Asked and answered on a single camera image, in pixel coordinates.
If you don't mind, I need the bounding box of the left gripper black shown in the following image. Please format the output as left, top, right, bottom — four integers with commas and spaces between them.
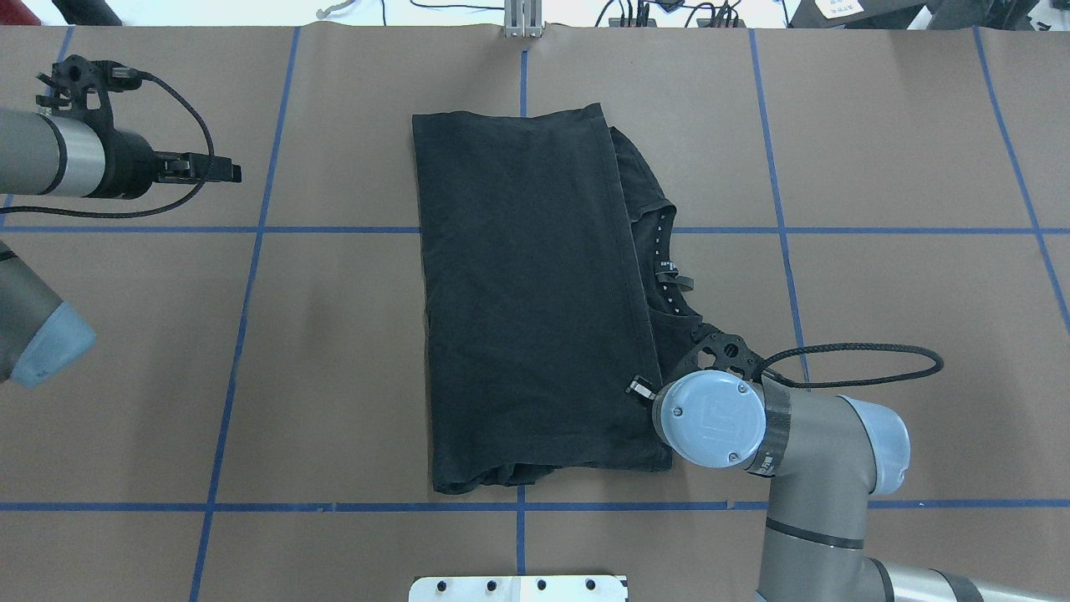
102, 130, 243, 201

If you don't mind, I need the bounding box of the black graphic t-shirt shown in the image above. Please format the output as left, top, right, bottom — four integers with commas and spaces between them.
411, 104, 704, 495

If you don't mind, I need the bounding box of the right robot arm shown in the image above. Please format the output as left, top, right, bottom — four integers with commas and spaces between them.
627, 370, 1053, 601

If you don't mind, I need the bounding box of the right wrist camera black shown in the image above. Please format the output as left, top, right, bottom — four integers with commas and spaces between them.
661, 323, 764, 385

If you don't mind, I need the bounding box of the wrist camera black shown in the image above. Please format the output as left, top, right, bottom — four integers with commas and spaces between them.
661, 323, 764, 385
35, 55, 144, 129

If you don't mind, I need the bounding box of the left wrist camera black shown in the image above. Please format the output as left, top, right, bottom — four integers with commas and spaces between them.
35, 55, 144, 129

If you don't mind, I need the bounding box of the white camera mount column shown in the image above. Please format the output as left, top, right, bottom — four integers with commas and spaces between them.
408, 574, 629, 601

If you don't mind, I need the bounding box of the aluminium frame post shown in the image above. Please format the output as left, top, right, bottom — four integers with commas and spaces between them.
503, 0, 545, 38

